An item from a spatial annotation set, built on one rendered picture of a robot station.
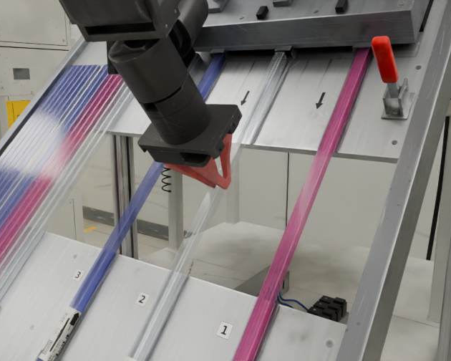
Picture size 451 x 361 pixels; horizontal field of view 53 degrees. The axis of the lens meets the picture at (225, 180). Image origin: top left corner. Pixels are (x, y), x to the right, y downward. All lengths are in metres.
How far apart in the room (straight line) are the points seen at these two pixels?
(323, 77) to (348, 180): 1.76
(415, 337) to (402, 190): 0.48
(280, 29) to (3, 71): 1.29
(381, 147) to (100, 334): 0.36
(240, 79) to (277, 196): 1.91
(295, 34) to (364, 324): 0.38
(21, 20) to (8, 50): 0.12
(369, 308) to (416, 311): 0.58
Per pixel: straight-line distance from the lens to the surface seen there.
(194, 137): 0.46
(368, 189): 2.33
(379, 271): 0.43
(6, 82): 1.78
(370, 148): 0.51
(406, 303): 1.02
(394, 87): 0.52
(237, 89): 0.65
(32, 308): 0.63
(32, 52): 1.84
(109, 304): 0.55
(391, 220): 0.45
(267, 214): 2.60
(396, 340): 0.89
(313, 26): 0.62
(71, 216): 1.98
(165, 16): 0.39
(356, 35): 0.61
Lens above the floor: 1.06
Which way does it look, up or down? 13 degrees down
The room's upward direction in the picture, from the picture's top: straight up
